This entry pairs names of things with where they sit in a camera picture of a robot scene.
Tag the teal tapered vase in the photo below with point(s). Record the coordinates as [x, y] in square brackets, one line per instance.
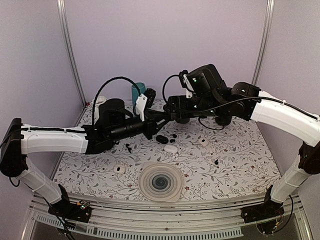
[135, 94]

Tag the dark grey mug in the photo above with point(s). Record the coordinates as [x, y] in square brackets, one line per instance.
[183, 120]

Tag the floral patterned table mat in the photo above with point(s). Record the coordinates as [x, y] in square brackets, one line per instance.
[201, 161]

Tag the aluminium front rail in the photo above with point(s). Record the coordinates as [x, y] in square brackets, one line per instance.
[218, 219]

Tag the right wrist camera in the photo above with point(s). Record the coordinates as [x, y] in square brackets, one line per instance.
[185, 84]

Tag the white case near plate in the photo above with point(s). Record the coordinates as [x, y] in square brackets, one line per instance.
[119, 169]

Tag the black oval earbud case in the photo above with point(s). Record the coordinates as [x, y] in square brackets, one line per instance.
[162, 139]

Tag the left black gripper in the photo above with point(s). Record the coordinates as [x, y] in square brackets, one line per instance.
[152, 117]

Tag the right aluminium frame post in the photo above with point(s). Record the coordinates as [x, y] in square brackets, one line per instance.
[266, 28]

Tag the black tapered vase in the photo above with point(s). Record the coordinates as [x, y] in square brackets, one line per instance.
[223, 120]

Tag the white case with black button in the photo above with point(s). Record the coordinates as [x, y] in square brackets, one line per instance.
[203, 142]

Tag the left aluminium frame post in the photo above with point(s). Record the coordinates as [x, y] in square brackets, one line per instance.
[61, 7]

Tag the spiral patterned ceramic plate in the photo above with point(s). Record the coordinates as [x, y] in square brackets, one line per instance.
[160, 182]

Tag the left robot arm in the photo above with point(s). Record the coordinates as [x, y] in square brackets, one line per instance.
[112, 122]

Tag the aluminium frame post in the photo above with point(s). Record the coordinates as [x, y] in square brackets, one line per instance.
[266, 28]
[61, 7]

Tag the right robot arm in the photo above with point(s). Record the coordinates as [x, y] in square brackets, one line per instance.
[207, 95]

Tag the black gold-trimmed earbud case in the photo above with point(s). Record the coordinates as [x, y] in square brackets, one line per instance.
[169, 115]

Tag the white oval earbud case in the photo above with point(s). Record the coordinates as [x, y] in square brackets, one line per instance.
[170, 149]

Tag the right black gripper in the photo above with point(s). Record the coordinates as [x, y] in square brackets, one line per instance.
[176, 100]

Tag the white ribbed vase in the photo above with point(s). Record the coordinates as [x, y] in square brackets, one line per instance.
[100, 100]

